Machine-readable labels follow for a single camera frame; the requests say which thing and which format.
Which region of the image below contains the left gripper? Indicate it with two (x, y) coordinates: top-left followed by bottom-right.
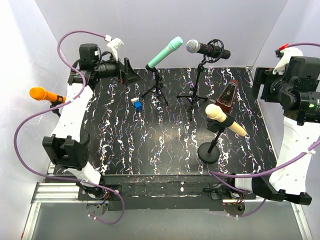
(95, 53), (145, 87)

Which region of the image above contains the shock mount tripod stand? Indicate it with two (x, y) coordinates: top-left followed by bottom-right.
(176, 55), (220, 121)

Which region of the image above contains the cream microphone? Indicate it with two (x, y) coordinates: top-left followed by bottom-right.
(205, 104), (247, 137)

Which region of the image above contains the black silver-grille microphone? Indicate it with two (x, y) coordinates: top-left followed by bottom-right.
(186, 39), (231, 60)

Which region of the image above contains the round base microphone stand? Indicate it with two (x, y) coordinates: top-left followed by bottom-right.
(197, 114), (235, 165)

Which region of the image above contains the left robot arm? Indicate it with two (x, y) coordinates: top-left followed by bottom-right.
(42, 42), (141, 200)

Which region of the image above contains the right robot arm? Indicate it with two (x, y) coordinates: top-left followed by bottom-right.
(226, 56), (320, 206)

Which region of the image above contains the teal microphone tripod stand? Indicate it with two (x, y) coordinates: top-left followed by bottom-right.
(141, 65), (169, 106)

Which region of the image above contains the teal microphone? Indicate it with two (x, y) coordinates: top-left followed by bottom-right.
(145, 36), (183, 70)

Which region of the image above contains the orange microphone stand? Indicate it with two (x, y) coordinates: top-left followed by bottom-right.
(49, 95), (64, 118)

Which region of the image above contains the orange microphone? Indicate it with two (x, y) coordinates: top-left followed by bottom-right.
(29, 86), (66, 103)

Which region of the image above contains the blue white small block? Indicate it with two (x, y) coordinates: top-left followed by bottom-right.
(130, 97), (143, 111)

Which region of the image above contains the wooden metronome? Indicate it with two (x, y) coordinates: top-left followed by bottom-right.
(215, 79), (239, 114)

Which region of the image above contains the black marble pattern mat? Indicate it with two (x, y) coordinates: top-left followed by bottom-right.
(82, 67), (277, 175)

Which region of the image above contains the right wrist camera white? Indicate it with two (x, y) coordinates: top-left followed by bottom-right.
(272, 43), (303, 76)

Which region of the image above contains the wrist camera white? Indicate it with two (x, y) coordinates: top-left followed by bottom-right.
(272, 43), (303, 76)
(106, 37), (124, 62)

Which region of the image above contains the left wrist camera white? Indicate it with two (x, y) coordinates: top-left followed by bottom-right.
(106, 37), (124, 62)

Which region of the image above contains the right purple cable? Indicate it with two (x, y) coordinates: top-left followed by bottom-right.
(206, 42), (320, 219)

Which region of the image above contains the purple cable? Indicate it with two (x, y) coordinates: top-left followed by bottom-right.
(13, 30), (125, 225)
(206, 42), (320, 219)

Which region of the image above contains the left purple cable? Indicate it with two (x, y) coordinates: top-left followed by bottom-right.
(13, 30), (125, 225)

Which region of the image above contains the aluminium frame rail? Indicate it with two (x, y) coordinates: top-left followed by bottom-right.
(28, 170), (311, 240)

